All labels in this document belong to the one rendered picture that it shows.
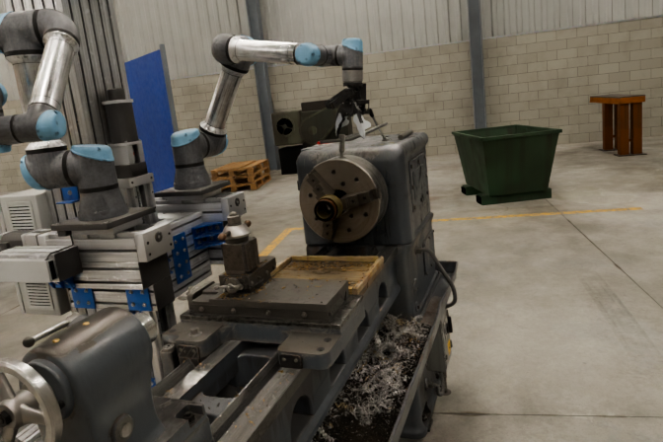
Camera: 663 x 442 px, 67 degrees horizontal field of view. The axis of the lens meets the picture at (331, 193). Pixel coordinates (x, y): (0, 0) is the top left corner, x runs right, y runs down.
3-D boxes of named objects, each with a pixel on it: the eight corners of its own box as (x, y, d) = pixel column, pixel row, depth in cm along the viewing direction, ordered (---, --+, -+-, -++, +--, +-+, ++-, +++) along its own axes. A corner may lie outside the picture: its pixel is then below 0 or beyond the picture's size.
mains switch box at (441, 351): (434, 383, 254) (422, 225, 240) (470, 386, 248) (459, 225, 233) (422, 424, 223) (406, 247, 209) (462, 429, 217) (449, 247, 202)
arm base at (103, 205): (67, 222, 158) (61, 190, 157) (103, 210, 172) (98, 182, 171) (106, 220, 153) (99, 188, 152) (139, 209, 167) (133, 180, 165)
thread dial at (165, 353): (174, 376, 131) (167, 340, 129) (184, 377, 129) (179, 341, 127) (164, 384, 127) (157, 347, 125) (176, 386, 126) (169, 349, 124)
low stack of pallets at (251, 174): (233, 183, 1065) (230, 162, 1057) (272, 179, 1052) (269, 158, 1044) (211, 193, 943) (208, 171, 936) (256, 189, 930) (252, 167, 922)
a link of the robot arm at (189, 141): (168, 165, 204) (162, 132, 202) (189, 160, 216) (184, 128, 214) (190, 164, 199) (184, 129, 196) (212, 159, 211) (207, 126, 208)
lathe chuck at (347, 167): (309, 232, 202) (307, 154, 195) (386, 240, 191) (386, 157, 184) (300, 239, 193) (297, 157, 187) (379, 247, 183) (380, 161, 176)
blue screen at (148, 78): (75, 209, 937) (49, 81, 896) (119, 200, 987) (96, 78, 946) (163, 239, 625) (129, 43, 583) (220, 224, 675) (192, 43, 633)
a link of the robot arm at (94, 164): (110, 185, 155) (102, 142, 153) (66, 190, 155) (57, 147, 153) (124, 181, 167) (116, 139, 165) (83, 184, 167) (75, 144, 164)
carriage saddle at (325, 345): (221, 306, 154) (218, 288, 153) (366, 314, 137) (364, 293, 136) (155, 355, 127) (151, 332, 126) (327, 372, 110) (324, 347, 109)
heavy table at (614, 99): (589, 146, 1013) (588, 96, 996) (613, 144, 1004) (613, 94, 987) (618, 156, 858) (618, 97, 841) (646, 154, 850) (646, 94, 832)
